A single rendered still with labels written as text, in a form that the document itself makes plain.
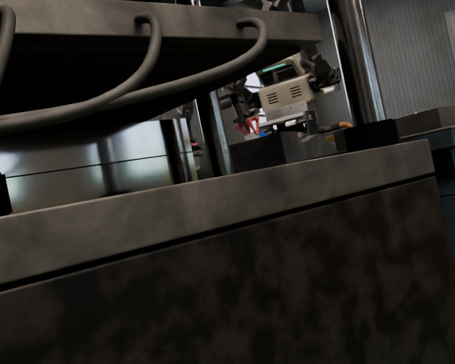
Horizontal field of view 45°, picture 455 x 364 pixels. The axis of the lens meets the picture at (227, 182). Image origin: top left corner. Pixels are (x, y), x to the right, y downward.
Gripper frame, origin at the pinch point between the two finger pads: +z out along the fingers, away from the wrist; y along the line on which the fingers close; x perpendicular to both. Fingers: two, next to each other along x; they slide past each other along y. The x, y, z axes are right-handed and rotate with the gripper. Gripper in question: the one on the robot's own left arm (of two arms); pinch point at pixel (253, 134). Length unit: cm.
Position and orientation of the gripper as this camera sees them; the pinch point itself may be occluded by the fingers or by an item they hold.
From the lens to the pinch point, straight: 231.3
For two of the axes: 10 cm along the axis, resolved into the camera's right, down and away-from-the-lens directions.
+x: 7.2, -3.1, 6.2
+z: 4.1, 9.1, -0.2
